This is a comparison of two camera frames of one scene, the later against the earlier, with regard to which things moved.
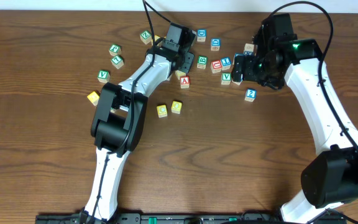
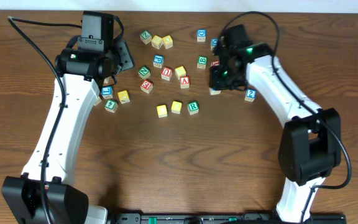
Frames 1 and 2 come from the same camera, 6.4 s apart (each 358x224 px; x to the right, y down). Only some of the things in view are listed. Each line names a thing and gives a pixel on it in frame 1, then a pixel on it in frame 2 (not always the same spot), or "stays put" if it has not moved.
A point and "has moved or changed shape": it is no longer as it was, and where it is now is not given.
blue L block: (237, 83) has moved or changed shape
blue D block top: (201, 35) stays put
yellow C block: (161, 111) stays put
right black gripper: (239, 70) → (217, 78)
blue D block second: (215, 43) stays put
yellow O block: (176, 107) stays put
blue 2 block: (251, 94) stays put
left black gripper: (188, 62) → (125, 56)
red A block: (184, 82) stays put
